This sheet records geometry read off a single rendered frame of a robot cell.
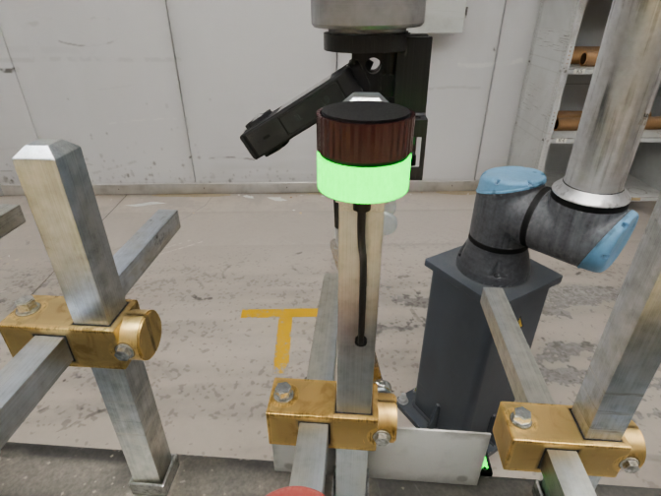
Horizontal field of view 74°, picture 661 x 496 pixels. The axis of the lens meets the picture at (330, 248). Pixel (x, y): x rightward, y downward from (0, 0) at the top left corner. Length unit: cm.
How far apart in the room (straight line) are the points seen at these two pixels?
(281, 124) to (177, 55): 271
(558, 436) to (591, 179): 61
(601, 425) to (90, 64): 315
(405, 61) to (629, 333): 30
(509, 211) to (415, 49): 76
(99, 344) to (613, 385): 48
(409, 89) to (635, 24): 63
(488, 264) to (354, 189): 92
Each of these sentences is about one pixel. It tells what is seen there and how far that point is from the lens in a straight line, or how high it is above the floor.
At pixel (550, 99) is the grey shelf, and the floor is 72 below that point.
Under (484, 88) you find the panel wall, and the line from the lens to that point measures 317.
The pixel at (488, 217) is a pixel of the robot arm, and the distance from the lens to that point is 112.
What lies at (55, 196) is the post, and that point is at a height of 110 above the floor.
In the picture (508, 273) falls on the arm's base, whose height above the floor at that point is 64.
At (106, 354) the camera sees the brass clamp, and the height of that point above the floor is 94.
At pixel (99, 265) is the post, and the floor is 103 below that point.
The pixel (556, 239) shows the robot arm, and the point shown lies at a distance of 107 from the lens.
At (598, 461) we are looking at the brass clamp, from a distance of 56.
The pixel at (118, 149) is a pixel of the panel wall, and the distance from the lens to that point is 337.
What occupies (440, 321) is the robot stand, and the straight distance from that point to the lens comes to 131.
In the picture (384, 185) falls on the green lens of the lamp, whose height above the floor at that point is 114.
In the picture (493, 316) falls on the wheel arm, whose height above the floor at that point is 84.
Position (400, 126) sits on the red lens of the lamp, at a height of 118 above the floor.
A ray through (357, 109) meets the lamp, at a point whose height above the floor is 118.
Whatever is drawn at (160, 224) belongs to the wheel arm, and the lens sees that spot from 66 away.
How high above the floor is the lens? 124
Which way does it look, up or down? 30 degrees down
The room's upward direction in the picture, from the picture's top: straight up
